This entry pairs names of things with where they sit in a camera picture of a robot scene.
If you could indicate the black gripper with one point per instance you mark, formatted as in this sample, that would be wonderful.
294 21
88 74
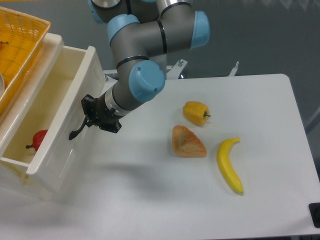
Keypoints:
104 110

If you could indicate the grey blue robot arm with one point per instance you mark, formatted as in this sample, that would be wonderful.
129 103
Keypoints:
136 36

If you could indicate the white drawer cabinet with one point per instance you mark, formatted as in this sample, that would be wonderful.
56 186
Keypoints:
13 173

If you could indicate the red bell pepper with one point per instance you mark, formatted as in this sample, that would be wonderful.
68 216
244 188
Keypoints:
37 139

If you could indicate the toy croissant pastry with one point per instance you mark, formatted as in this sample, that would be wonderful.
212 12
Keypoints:
186 144

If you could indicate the yellow bell pepper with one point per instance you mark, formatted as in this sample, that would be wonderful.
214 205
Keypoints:
196 112

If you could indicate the yellow woven basket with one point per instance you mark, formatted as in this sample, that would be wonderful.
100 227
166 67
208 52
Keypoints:
21 36

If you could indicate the yellow banana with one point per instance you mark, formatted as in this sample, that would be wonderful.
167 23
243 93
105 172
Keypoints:
226 167

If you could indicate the black corner device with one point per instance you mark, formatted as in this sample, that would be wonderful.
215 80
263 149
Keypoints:
314 209

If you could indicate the white table bracket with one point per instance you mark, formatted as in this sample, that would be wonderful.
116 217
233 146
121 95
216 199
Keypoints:
234 70

